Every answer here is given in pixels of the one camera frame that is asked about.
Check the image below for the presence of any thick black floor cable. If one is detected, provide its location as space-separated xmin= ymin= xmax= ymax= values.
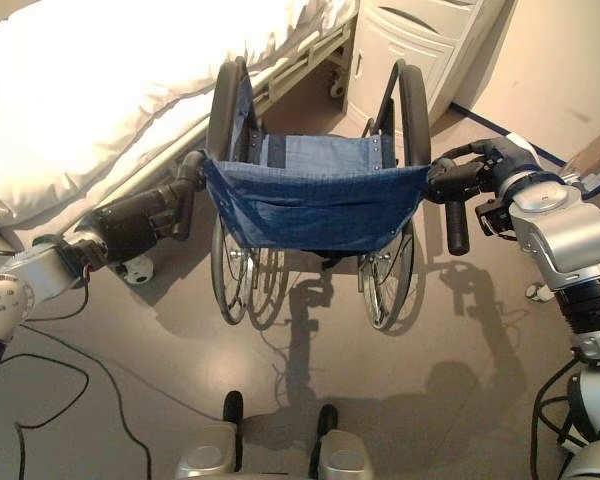
xmin=0 ymin=324 xmax=184 ymax=480

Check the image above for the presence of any dark robot foot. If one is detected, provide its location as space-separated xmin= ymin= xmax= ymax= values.
xmin=317 ymin=403 xmax=339 ymax=437
xmin=221 ymin=390 xmax=245 ymax=437

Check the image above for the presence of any white hospital bed frame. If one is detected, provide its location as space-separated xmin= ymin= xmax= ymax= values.
xmin=62 ymin=18 xmax=357 ymax=236

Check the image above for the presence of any dark right robot foot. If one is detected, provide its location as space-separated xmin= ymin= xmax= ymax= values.
xmin=317 ymin=403 xmax=339 ymax=437

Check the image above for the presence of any silver robot leg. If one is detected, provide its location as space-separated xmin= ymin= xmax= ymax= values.
xmin=308 ymin=428 xmax=377 ymax=480
xmin=173 ymin=424 xmax=242 ymax=480

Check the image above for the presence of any blue fabric wheelchair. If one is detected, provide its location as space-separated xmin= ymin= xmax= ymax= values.
xmin=181 ymin=56 xmax=469 ymax=332

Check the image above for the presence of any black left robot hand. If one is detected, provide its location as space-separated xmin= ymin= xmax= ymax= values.
xmin=94 ymin=150 xmax=207 ymax=262

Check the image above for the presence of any white bedside cabinet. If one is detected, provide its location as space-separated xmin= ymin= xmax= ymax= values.
xmin=346 ymin=0 xmax=512 ymax=132

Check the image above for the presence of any dark left robot foot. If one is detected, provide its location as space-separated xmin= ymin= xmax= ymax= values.
xmin=221 ymin=390 xmax=245 ymax=437

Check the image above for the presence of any silver right robot leg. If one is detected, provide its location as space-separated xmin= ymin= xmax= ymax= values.
xmin=308 ymin=428 xmax=377 ymax=480

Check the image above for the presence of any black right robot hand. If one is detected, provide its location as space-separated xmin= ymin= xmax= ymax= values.
xmin=426 ymin=134 xmax=545 ymax=205

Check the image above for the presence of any white bed duvet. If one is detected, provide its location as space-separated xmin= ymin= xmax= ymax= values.
xmin=0 ymin=0 xmax=357 ymax=222

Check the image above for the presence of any thin grey floor cable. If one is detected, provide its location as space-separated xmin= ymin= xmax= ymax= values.
xmin=19 ymin=323 xmax=287 ymax=419

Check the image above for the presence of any silver left robot leg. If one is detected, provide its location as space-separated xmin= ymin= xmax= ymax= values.
xmin=173 ymin=424 xmax=242 ymax=480

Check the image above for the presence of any small white caster wheel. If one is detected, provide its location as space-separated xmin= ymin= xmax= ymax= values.
xmin=526 ymin=281 xmax=552 ymax=304

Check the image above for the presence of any white bed caster wheel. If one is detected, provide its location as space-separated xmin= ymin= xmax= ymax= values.
xmin=117 ymin=255 xmax=156 ymax=287
xmin=328 ymin=68 xmax=347 ymax=100

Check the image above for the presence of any black robot body cable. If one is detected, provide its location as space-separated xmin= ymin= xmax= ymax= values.
xmin=528 ymin=368 xmax=587 ymax=480

